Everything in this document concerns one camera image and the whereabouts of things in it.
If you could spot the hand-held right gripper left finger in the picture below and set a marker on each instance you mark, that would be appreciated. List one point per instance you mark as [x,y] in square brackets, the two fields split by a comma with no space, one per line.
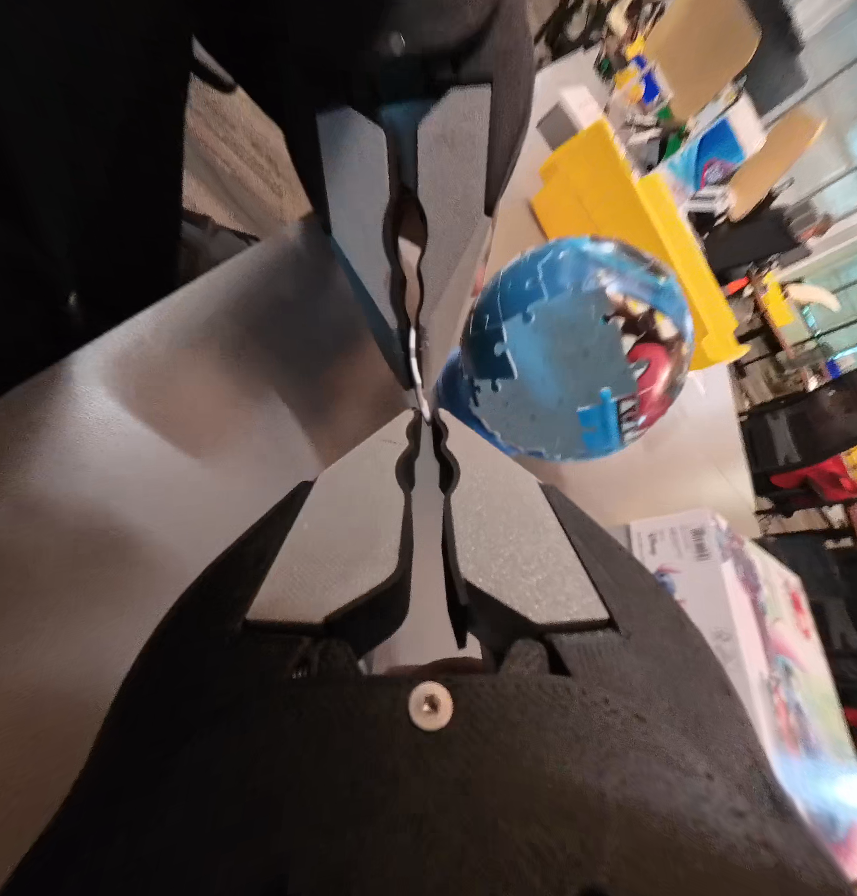
[337,553]

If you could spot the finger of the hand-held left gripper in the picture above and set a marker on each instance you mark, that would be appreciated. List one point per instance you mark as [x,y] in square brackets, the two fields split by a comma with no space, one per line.
[355,210]
[456,196]

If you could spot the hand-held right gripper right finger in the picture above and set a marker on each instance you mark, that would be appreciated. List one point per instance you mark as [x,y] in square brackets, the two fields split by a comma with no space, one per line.
[519,553]

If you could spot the small puzzle piece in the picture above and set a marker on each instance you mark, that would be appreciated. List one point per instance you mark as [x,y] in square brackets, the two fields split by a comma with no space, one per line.
[416,357]

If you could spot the blue cartoon puzzle ball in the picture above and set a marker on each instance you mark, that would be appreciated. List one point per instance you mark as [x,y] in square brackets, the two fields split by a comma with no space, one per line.
[540,364]

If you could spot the person's left forearm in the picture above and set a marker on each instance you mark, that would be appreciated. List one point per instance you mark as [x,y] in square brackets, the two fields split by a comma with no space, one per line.
[246,35]

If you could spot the printed cardboard puzzle box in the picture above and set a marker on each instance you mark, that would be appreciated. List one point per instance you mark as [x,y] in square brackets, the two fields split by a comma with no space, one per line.
[736,630]

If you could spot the yellow plastic bin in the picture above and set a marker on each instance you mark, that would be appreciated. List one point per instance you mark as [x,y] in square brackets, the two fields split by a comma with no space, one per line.
[631,210]

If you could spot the person's black clothed torso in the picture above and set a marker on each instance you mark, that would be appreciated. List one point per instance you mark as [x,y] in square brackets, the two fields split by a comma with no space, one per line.
[71,175]

